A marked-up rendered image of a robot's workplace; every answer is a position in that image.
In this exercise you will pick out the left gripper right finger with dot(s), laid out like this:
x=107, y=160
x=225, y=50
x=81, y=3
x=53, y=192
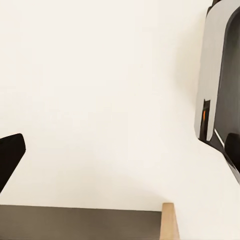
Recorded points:
x=232, y=149

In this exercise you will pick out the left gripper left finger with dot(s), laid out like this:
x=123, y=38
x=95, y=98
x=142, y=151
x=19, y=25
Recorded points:
x=12, y=149

